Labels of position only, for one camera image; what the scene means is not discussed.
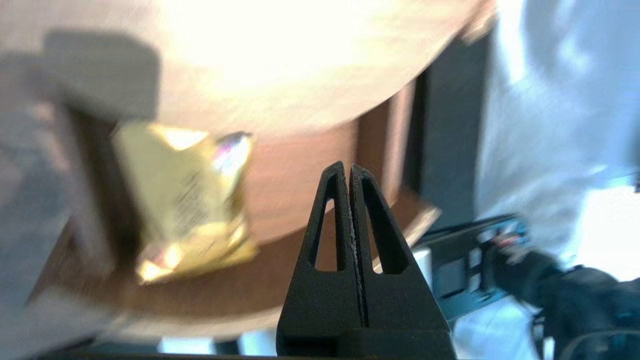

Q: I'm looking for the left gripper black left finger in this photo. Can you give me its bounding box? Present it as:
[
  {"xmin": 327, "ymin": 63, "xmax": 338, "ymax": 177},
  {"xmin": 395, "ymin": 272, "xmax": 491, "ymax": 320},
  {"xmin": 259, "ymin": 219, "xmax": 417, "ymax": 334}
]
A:
[{"xmin": 276, "ymin": 161, "xmax": 367, "ymax": 359}]

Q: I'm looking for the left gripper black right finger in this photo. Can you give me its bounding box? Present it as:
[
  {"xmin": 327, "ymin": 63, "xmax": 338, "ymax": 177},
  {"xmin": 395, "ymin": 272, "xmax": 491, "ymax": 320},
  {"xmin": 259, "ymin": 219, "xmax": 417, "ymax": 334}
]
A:
[{"xmin": 349, "ymin": 164, "xmax": 451, "ymax": 333}]

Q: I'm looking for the curved-front wooden drawer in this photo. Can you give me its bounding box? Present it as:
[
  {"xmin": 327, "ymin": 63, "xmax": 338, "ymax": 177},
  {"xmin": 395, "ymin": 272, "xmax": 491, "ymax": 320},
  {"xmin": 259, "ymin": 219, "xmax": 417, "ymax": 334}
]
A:
[{"xmin": 30, "ymin": 80, "xmax": 443, "ymax": 341}]

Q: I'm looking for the gold tissue pack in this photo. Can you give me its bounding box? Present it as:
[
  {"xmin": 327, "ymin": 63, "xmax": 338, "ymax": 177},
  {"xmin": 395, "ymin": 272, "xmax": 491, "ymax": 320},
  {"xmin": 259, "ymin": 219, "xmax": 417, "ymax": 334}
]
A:
[{"xmin": 112, "ymin": 122, "xmax": 261, "ymax": 286}]

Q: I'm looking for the white bed sheet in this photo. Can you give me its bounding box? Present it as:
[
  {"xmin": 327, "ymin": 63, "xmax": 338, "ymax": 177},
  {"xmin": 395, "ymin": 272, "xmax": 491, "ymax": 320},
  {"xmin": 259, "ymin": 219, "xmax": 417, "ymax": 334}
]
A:
[{"xmin": 472, "ymin": 0, "xmax": 640, "ymax": 281}]

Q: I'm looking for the grey fabric bed frame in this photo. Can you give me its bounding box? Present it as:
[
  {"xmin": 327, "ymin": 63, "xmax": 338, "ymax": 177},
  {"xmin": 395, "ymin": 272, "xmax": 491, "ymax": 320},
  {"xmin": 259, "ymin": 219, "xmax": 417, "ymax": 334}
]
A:
[{"xmin": 402, "ymin": 30, "xmax": 493, "ymax": 236}]

